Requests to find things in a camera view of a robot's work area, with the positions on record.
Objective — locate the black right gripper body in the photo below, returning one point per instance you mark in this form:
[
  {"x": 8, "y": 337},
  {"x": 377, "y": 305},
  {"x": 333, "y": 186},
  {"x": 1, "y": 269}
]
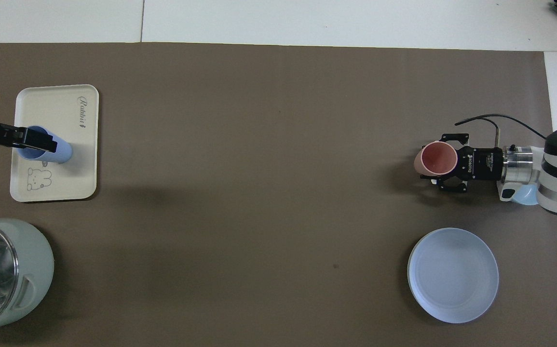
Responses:
[{"x": 481, "y": 164}]

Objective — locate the blue plastic cup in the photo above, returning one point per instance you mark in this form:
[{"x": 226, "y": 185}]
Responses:
[{"x": 63, "y": 152}]

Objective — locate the pink plastic cup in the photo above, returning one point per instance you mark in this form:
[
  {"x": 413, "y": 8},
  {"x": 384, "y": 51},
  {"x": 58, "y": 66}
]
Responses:
[{"x": 437, "y": 159}]

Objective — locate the cream rabbit print tray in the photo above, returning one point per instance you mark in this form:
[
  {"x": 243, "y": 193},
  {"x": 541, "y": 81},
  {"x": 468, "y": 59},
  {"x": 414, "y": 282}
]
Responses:
[{"x": 51, "y": 106}]

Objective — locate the light blue bowl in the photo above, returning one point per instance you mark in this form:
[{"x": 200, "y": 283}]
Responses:
[{"x": 526, "y": 196}]

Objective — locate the light blue plate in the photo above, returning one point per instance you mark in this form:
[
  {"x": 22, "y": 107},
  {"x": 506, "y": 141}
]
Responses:
[{"x": 453, "y": 274}]

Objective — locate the pale green cooking pot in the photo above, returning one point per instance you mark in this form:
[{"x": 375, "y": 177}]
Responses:
[{"x": 34, "y": 270}]

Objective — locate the brown table mat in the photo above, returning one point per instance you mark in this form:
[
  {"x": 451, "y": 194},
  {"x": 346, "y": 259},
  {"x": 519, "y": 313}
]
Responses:
[{"x": 259, "y": 193}]

